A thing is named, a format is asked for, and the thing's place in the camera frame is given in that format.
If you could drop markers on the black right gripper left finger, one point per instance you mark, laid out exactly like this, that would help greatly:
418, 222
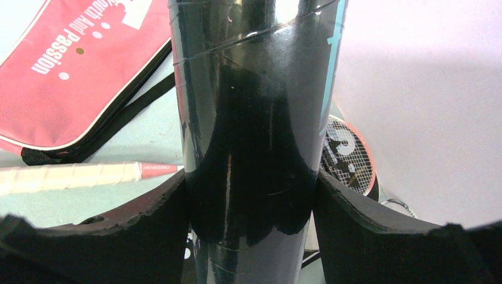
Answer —
141, 241

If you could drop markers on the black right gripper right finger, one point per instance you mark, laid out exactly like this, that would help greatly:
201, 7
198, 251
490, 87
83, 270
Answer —
363, 241

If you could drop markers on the black shuttlecock tube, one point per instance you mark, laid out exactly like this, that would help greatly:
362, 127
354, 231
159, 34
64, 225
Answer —
254, 82

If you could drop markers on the white black racket far right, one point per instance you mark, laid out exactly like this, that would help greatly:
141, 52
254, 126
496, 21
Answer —
399, 206

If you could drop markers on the black racket cover bag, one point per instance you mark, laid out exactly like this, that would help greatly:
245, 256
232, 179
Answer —
278, 258

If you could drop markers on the pink racket far left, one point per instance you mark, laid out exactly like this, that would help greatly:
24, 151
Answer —
346, 157

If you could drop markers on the pink racket cover bag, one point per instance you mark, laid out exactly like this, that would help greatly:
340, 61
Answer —
75, 66

